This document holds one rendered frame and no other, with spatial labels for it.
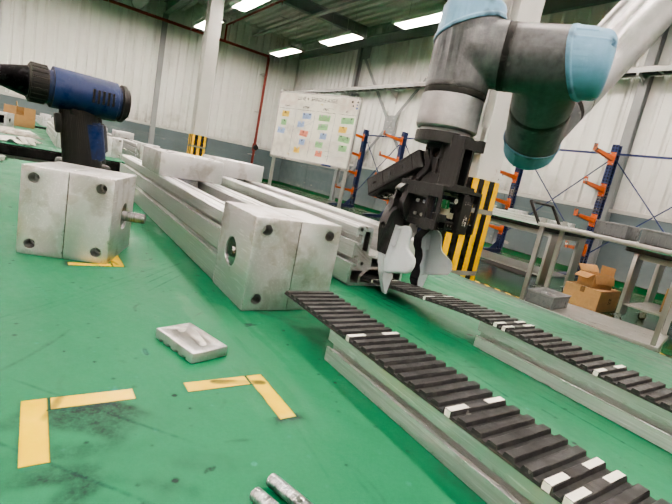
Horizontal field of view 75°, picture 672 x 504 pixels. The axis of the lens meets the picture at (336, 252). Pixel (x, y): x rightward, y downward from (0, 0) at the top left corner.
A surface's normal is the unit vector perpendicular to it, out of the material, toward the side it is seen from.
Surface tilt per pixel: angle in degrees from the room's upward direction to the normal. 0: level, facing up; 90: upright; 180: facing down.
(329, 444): 0
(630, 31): 72
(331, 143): 90
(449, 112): 90
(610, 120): 90
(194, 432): 0
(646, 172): 90
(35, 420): 0
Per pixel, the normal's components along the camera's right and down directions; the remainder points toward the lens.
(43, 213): 0.21, 0.22
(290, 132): -0.57, 0.04
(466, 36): -0.32, 0.07
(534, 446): 0.20, -0.96
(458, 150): -0.82, -0.06
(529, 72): -0.41, 0.67
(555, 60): -0.41, 0.34
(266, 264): 0.54, 0.25
